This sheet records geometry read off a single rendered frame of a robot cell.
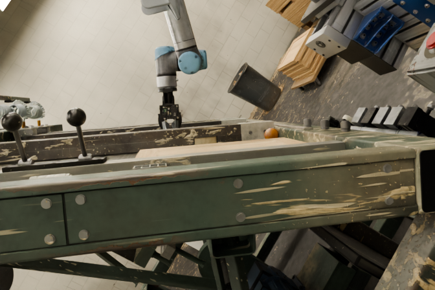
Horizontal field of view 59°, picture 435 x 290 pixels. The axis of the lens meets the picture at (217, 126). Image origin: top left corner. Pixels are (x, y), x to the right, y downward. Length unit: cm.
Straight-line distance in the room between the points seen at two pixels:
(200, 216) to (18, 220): 26
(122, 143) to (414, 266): 98
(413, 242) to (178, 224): 43
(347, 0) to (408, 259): 82
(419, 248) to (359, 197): 16
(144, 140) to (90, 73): 506
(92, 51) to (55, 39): 57
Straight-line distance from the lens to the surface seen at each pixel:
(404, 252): 80
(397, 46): 137
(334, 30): 127
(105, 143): 139
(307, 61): 422
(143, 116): 626
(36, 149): 145
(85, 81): 639
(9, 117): 83
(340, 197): 65
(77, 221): 61
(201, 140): 139
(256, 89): 542
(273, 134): 138
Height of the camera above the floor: 128
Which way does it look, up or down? 8 degrees down
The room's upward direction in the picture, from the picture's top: 59 degrees counter-clockwise
